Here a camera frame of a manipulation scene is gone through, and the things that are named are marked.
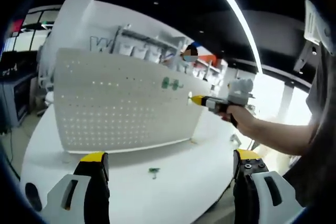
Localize metal shelf rack with bins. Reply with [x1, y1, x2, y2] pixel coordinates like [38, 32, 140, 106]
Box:
[112, 24, 190, 65]

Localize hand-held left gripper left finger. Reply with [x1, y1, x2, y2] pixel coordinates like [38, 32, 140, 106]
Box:
[40, 151, 111, 224]

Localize ceiling air conditioner unit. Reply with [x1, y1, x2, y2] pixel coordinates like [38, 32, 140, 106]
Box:
[303, 0, 336, 54]

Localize grey cabinet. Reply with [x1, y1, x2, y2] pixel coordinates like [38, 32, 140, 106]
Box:
[0, 73, 36, 127]

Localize curved ceiling light strip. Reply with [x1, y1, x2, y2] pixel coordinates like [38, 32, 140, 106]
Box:
[202, 0, 265, 74]

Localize black oval table grommet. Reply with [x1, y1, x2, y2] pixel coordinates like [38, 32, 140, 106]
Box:
[25, 183, 43, 212]

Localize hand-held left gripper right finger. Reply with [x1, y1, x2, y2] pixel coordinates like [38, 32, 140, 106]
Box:
[233, 149, 307, 224]

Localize person's right hand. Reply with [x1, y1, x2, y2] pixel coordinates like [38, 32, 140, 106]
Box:
[219, 104, 259, 137]

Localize white perforated mounting plate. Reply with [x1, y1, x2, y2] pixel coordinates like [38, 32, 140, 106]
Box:
[54, 47, 211, 156]

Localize white chair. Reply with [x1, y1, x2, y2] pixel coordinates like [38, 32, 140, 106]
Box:
[36, 69, 56, 112]

